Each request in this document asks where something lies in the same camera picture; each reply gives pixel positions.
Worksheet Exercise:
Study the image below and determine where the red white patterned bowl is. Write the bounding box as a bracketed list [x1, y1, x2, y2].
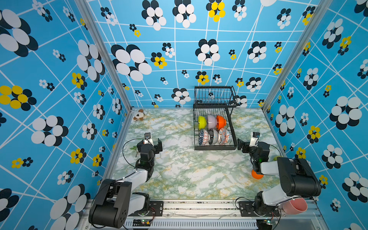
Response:
[218, 127, 231, 145]

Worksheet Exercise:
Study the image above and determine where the orange plastic bowl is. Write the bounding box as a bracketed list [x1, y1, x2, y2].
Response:
[216, 115, 227, 130]

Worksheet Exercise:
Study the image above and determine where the black patterned bowl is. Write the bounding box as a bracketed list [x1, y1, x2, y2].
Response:
[208, 128, 219, 145]

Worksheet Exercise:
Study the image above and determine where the blue patterned bowl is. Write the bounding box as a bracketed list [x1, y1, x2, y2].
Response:
[198, 129, 209, 146]

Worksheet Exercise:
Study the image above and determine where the lilac plastic bowl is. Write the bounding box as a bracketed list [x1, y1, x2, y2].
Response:
[207, 115, 217, 129]

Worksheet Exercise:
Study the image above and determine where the lime green bowl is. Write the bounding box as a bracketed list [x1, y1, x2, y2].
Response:
[198, 116, 207, 130]

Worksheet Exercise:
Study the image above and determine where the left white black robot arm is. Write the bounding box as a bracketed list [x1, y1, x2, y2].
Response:
[89, 138, 163, 229]

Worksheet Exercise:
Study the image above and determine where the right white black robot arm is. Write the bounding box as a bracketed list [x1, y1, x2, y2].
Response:
[237, 139, 322, 216]

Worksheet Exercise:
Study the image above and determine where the orange fruit right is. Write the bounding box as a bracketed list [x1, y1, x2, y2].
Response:
[251, 170, 264, 180]

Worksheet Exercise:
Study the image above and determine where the small plush toy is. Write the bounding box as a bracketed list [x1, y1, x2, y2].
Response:
[133, 109, 145, 122]

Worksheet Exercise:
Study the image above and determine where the pink plastic cup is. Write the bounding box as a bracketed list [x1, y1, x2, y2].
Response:
[282, 198, 308, 215]

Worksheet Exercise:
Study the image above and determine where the right circuit board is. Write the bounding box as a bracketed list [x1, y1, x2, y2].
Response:
[257, 219, 273, 230]

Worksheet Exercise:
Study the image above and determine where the circuit board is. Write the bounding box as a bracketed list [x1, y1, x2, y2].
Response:
[132, 219, 153, 227]
[257, 219, 273, 230]

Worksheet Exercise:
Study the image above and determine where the left circuit board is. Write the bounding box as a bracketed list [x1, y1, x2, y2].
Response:
[132, 219, 153, 227]

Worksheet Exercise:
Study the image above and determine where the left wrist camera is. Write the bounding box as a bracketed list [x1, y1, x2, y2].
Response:
[144, 133, 153, 145]

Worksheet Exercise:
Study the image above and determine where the black wire dish rack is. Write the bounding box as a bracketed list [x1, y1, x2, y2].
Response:
[193, 86, 241, 150]

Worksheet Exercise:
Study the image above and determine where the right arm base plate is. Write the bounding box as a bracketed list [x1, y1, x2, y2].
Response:
[237, 201, 281, 217]

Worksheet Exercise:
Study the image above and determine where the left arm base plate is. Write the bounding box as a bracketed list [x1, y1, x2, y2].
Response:
[129, 201, 164, 217]

